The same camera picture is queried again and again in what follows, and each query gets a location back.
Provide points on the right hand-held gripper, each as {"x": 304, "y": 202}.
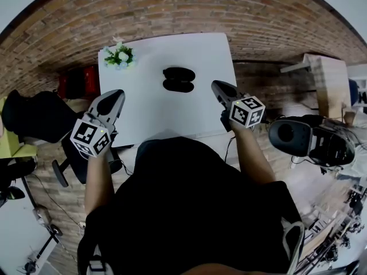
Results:
{"x": 246, "y": 112}

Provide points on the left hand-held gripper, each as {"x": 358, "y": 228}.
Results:
{"x": 86, "y": 133}

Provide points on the black case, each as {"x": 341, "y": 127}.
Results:
{"x": 179, "y": 86}

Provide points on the person's left forearm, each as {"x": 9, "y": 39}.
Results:
{"x": 97, "y": 182}

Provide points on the person's right forearm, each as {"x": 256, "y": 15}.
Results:
{"x": 252, "y": 153}

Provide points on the red fire extinguisher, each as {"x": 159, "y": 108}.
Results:
{"x": 62, "y": 85}
{"x": 91, "y": 79}

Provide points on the black and grey office chair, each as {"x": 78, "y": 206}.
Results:
{"x": 309, "y": 140}

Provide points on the green plant with white flowers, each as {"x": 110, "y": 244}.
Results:
{"x": 119, "y": 56}

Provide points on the black metal stand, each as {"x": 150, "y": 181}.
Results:
{"x": 43, "y": 215}

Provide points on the white power strip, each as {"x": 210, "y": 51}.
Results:
{"x": 82, "y": 225}

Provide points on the person's black shirt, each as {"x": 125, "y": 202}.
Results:
{"x": 186, "y": 211}

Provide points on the wooden rack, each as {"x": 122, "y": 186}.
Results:
{"x": 327, "y": 233}

